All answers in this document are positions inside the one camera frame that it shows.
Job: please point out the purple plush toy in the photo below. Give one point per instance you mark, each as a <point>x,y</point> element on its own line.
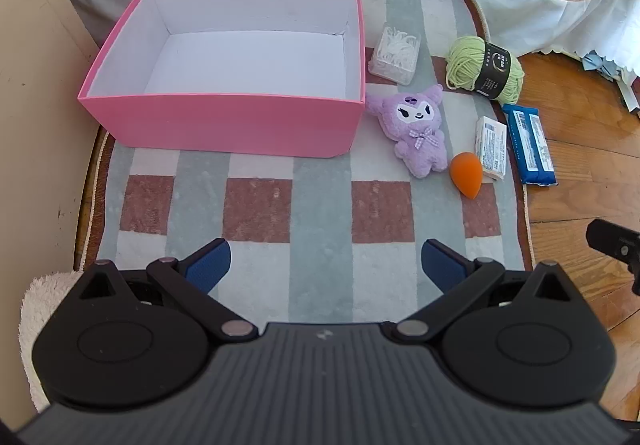
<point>415,130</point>

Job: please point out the clear box of white picks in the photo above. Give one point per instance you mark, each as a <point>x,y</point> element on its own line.
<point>395,55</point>

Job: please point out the white soap packet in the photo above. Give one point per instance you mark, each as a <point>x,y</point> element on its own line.
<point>491,147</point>

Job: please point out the blue snack packet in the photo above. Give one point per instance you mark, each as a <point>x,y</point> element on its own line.
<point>530,145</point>

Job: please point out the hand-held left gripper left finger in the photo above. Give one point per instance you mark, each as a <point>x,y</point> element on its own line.
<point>210,267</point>

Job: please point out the orange makeup sponge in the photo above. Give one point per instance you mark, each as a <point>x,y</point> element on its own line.
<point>466,172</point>

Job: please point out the blue and white papers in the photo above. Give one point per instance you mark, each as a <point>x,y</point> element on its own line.
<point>617,75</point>

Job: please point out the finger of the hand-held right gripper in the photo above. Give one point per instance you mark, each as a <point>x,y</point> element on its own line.
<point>617,242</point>

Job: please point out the beige cabinet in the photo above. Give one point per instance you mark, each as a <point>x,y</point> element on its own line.
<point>35,100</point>

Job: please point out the white fluffy mat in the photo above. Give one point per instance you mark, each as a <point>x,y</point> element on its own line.
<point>35,305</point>

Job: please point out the green yarn ball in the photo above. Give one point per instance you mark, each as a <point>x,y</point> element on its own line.
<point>465,62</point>

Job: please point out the checkered rug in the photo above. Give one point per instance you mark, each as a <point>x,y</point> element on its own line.
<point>320,205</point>

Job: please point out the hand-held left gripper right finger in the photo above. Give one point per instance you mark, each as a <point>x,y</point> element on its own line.
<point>441,267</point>

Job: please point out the pink cardboard box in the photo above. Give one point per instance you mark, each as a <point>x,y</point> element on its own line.
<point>225,125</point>

